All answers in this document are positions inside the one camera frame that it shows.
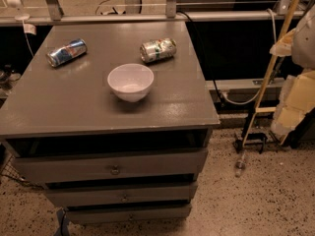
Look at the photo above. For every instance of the top grey drawer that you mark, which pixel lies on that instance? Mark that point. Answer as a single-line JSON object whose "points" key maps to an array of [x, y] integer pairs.
{"points": [[54, 169]]}

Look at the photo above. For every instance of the middle grey drawer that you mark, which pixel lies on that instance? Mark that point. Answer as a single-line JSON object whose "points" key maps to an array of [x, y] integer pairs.
{"points": [[125, 194]]}

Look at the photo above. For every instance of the grey drawer cabinet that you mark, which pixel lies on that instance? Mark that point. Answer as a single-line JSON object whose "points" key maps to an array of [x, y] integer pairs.
{"points": [[70, 110]]}

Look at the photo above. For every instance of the grey drawer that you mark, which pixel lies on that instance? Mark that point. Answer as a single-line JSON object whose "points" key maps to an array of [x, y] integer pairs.
{"points": [[93, 216], [125, 194], [54, 169]]}

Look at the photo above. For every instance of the plastic bottle on floor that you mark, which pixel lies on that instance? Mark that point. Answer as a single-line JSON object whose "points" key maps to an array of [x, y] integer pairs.
{"points": [[240, 164]]}

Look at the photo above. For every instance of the metal rail frame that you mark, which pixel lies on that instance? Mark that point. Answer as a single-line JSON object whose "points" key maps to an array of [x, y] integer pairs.
{"points": [[50, 12]]}

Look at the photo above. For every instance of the bottom grey drawer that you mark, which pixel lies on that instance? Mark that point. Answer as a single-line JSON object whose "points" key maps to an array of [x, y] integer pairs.
{"points": [[93, 216]]}

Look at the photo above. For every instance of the green silver 7up can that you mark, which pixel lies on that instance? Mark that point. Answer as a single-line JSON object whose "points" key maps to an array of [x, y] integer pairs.
{"points": [[158, 49]]}

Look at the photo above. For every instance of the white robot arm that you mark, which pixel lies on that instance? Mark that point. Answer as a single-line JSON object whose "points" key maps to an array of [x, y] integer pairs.
{"points": [[303, 46]]}

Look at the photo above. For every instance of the wooden yellow frame stand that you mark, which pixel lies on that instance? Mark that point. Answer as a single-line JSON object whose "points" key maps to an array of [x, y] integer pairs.
{"points": [[257, 109]]}

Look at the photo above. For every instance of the white bowl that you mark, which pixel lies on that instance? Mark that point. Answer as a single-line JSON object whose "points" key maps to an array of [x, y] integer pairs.
{"points": [[131, 82]]}

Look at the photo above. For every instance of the white desk lamp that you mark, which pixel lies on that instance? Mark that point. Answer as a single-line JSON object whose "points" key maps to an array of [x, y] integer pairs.
{"points": [[16, 4]]}

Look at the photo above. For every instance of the blue silver soda can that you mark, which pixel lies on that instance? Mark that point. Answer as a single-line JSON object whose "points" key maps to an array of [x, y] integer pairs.
{"points": [[66, 53]]}

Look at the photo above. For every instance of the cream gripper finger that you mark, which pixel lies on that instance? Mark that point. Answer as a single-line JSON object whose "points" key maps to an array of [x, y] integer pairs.
{"points": [[297, 98], [283, 46]]}

